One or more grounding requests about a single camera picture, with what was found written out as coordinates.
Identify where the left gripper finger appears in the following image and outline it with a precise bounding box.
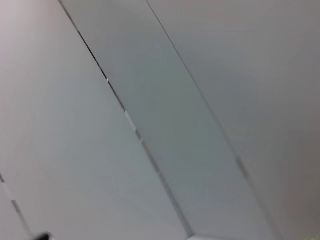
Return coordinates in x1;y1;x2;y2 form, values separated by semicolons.
35;231;53;240

